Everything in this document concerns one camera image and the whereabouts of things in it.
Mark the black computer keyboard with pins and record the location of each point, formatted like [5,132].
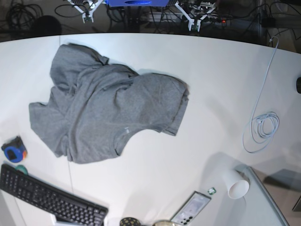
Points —
[50,199]

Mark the white paper cup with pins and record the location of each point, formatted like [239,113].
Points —
[236,185]

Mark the green round object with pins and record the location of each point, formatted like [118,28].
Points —
[22,169]

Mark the black round object at edge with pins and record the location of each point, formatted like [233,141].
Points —
[298,85]

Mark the blue box with hole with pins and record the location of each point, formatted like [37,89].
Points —
[136,3]

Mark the smartphone in clear case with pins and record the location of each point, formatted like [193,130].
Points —
[192,207]

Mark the blue orange tape measure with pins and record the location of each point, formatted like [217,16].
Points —
[14,150]

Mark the black gold dotted round object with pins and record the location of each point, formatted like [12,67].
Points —
[129,222]

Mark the grey t-shirt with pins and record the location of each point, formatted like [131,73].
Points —
[95,107]

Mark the small green white chip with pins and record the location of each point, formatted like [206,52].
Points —
[211,191]

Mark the glass side table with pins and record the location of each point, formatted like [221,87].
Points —
[272,200]

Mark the gold rimmed round tin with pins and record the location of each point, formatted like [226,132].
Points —
[164,223]

